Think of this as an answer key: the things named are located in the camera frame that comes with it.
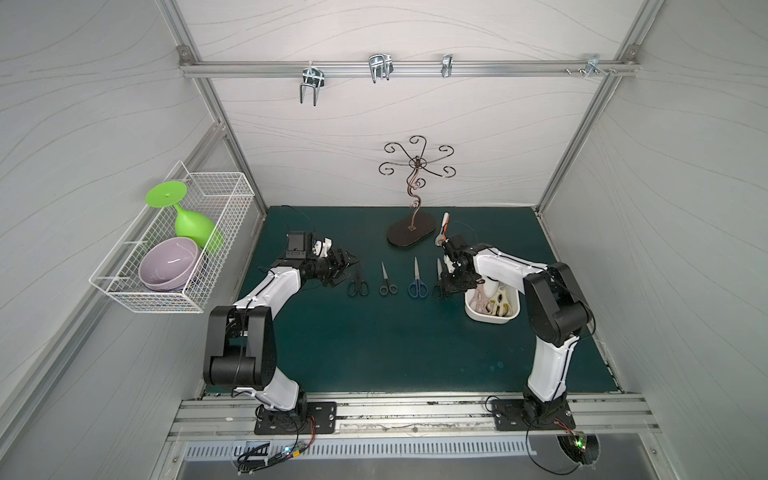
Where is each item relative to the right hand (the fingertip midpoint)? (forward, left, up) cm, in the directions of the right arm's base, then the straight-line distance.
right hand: (452, 285), depth 97 cm
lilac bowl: (-18, +66, +35) cm, 77 cm away
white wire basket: (+7, +66, +32) cm, 74 cm away
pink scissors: (-5, -9, -1) cm, 10 cm away
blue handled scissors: (-1, +11, 0) cm, 12 cm away
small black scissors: (-2, +20, -1) cm, 20 cm away
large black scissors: (-1, +31, -1) cm, 31 cm away
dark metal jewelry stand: (+25, +11, +1) cm, 27 cm away
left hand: (-2, +30, +13) cm, 33 cm away
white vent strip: (-45, +22, -1) cm, 50 cm away
